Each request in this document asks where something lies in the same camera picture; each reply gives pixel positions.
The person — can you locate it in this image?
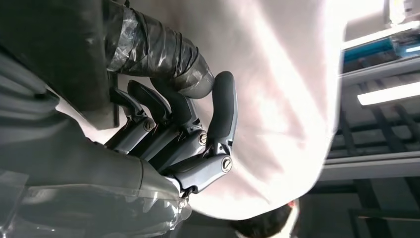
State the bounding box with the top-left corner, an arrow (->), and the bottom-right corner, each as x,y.
55,0 -> 350,238

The ceiling light strip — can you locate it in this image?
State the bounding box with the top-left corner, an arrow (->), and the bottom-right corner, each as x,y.
357,81 -> 420,107

